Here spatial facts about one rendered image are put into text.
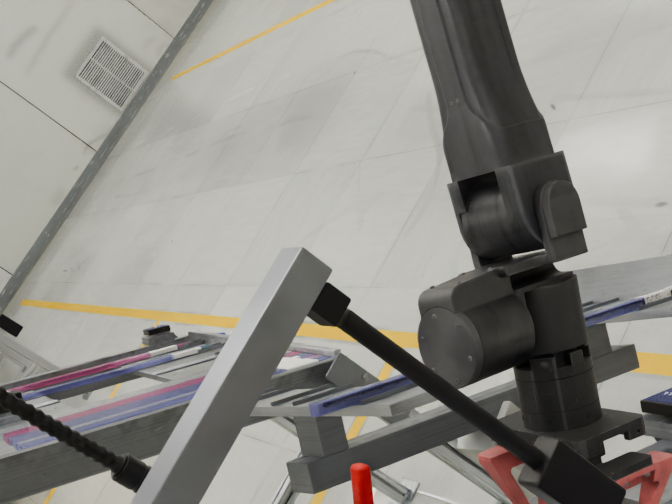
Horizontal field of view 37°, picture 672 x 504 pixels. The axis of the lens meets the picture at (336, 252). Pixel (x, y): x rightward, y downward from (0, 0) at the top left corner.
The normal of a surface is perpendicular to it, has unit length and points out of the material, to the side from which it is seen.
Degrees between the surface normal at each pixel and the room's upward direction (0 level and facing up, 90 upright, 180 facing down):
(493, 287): 91
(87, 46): 90
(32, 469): 90
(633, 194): 0
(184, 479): 90
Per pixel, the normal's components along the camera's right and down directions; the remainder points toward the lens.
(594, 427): -0.20, -0.98
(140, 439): 0.49, -0.02
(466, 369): -0.79, 0.21
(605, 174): -0.73, -0.56
